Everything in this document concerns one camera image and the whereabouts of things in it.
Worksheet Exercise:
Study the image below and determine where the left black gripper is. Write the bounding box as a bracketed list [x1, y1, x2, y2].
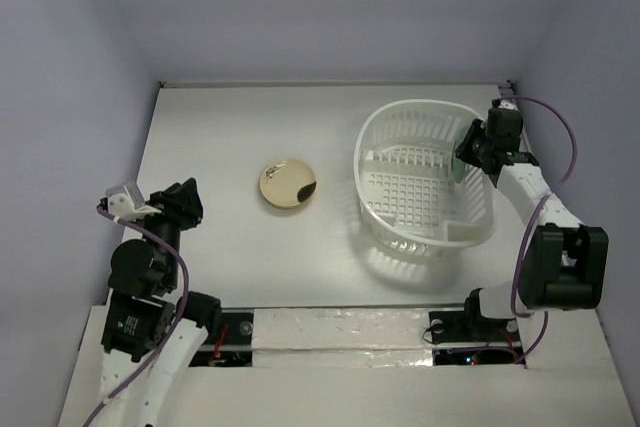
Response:
[136, 175, 203, 287]

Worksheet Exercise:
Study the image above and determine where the pale green plate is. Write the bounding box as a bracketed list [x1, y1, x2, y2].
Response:
[450, 123, 474, 184]

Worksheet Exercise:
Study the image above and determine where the white plastic dish rack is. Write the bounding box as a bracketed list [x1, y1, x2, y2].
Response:
[353, 99, 496, 256]

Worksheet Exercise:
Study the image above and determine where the cream plate with black spot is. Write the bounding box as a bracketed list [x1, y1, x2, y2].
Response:
[258, 158, 317, 210]

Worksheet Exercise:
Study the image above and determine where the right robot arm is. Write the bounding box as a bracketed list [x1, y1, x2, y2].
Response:
[451, 99, 609, 339]

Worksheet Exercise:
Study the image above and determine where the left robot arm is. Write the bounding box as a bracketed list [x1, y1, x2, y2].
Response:
[84, 178, 222, 426]

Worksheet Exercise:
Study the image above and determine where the foil covered front panel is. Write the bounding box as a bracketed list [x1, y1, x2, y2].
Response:
[251, 308, 433, 369]

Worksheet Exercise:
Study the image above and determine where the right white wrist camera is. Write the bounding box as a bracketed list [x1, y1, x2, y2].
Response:
[492, 98, 517, 110]

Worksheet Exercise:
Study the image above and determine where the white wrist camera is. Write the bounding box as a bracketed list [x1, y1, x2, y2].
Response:
[492, 98, 517, 110]
[99, 181, 161, 222]

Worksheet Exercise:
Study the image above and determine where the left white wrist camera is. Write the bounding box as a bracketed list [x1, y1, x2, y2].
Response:
[99, 181, 161, 222]

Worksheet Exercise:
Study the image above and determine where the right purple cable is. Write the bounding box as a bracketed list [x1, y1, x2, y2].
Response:
[499, 95, 580, 363]

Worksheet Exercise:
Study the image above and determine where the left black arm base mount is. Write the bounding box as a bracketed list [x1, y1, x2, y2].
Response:
[182, 291, 223, 344]

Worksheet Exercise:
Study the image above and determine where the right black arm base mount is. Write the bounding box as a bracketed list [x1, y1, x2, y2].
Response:
[423, 289, 518, 345]

